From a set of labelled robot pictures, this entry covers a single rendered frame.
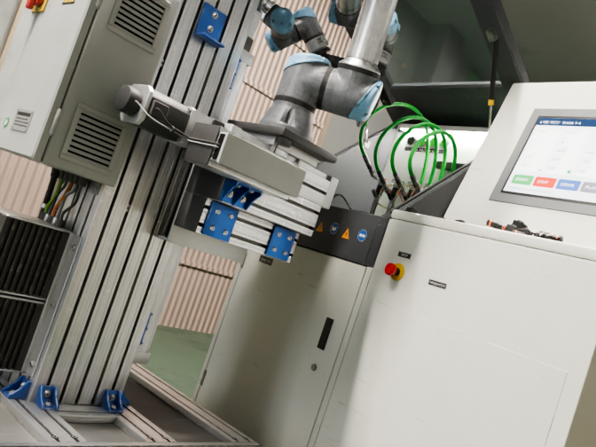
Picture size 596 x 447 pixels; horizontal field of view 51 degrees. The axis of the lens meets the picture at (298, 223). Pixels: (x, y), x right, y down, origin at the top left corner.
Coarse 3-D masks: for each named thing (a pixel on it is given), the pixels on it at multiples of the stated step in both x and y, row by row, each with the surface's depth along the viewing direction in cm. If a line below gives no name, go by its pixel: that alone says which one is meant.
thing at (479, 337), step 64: (512, 128) 204; (384, 256) 186; (448, 256) 169; (512, 256) 154; (384, 320) 179; (448, 320) 163; (512, 320) 150; (576, 320) 138; (384, 384) 172; (448, 384) 157; (512, 384) 145; (576, 384) 134
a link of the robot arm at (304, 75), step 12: (288, 60) 167; (300, 60) 164; (312, 60) 164; (324, 60) 166; (288, 72) 165; (300, 72) 164; (312, 72) 164; (324, 72) 164; (288, 84) 164; (300, 84) 164; (312, 84) 163; (324, 84) 163; (288, 96) 164; (300, 96) 164; (312, 96) 165
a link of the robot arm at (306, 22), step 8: (304, 8) 214; (296, 16) 215; (304, 16) 214; (312, 16) 215; (296, 24) 215; (304, 24) 215; (312, 24) 215; (304, 32) 216; (312, 32) 215; (320, 32) 216; (304, 40) 218
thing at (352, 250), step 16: (336, 208) 209; (352, 224) 201; (368, 224) 195; (304, 240) 217; (320, 240) 210; (336, 240) 204; (352, 240) 199; (368, 240) 193; (336, 256) 204; (352, 256) 197
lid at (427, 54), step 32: (416, 0) 223; (448, 0) 213; (480, 0) 202; (352, 32) 257; (416, 32) 235; (448, 32) 224; (480, 32) 214; (416, 64) 247; (448, 64) 235; (480, 64) 224; (512, 64) 212; (416, 96) 258; (448, 96) 245; (480, 96) 233
